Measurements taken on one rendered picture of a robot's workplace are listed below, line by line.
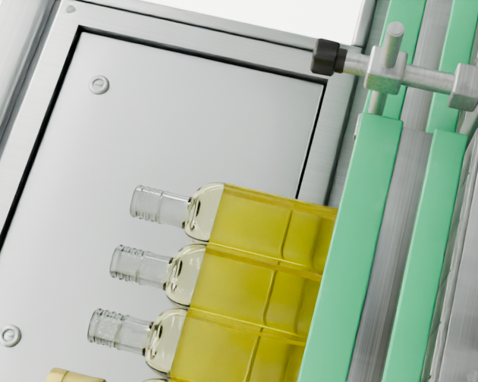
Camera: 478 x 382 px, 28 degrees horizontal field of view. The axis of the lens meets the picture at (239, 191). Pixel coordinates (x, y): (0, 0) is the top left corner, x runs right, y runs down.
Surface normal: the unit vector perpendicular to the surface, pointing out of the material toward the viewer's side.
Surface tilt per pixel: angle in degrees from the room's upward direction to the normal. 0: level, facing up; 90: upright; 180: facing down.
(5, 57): 90
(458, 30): 90
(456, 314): 90
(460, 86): 90
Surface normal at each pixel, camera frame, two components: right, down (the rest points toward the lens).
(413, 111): -0.03, -0.37
